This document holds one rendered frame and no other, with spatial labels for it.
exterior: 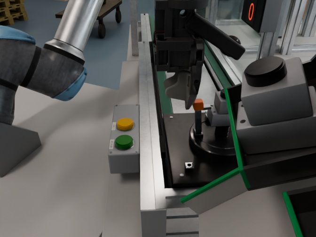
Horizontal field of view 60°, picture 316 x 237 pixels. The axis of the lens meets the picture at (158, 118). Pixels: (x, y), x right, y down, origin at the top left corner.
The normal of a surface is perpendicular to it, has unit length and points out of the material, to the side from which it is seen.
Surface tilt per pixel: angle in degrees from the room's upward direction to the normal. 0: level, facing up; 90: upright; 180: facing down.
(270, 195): 45
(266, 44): 90
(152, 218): 90
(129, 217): 0
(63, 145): 0
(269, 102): 95
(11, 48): 65
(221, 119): 90
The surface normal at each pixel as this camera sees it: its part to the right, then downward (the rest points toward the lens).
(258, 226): -0.70, -0.63
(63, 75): 0.57, 0.19
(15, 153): 0.92, 0.22
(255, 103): -0.27, 0.60
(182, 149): 0.00, -0.83
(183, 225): 0.06, 0.56
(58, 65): 0.26, 0.09
